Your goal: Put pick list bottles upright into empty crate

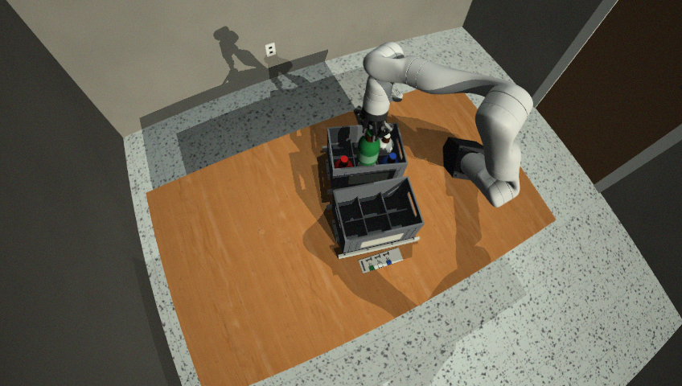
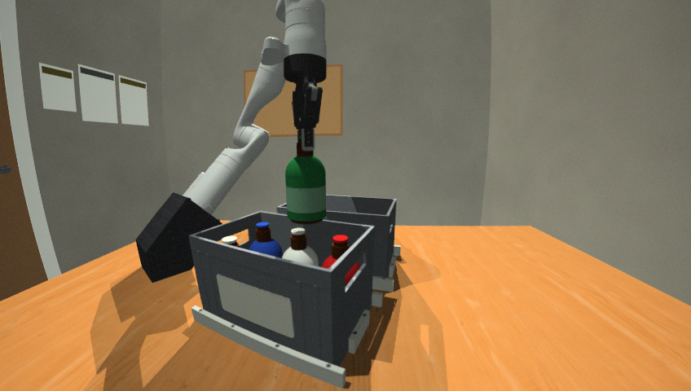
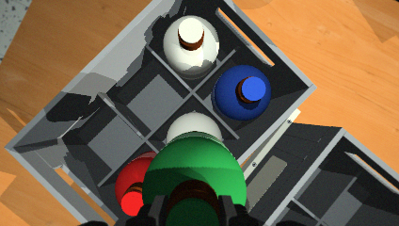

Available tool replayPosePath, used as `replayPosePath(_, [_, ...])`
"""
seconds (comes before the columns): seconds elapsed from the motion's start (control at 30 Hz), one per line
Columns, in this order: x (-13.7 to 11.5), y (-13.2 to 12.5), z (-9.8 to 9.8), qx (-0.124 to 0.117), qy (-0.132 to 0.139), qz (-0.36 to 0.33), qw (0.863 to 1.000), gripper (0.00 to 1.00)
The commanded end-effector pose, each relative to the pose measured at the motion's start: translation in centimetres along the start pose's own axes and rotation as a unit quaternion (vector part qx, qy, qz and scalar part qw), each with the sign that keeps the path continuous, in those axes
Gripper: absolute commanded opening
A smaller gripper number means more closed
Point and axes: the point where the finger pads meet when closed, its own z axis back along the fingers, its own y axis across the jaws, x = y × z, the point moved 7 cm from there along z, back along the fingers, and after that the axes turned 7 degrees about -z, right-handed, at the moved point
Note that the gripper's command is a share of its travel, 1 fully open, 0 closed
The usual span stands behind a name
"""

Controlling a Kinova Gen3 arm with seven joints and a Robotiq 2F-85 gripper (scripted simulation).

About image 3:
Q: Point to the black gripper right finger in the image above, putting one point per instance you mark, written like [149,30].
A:
[235,214]

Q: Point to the white bottle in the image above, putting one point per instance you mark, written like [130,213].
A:
[193,121]
[191,46]

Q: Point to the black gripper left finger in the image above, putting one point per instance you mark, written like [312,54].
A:
[150,214]

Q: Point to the red bottle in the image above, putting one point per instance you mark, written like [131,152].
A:
[128,186]

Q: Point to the dark grey plastic crate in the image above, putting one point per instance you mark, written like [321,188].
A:
[125,93]
[280,180]

